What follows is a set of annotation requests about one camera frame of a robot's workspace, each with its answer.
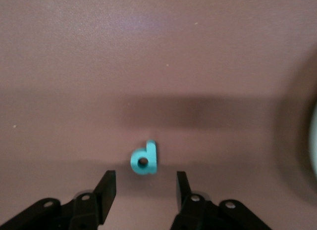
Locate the light green plate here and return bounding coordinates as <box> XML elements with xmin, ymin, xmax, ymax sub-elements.
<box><xmin>308</xmin><ymin>98</ymin><xmax>317</xmax><ymax>176</ymax></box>

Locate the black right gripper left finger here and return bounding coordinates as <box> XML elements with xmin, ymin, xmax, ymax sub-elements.
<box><xmin>0</xmin><ymin>170</ymin><xmax>117</xmax><ymax>230</ymax></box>

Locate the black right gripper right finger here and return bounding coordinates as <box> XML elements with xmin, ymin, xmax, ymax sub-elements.
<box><xmin>170</xmin><ymin>171</ymin><xmax>273</xmax><ymax>230</ymax></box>

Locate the teal letter p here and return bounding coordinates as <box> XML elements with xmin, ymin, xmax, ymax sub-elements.
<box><xmin>130</xmin><ymin>139</ymin><xmax>159</xmax><ymax>176</ymax></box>

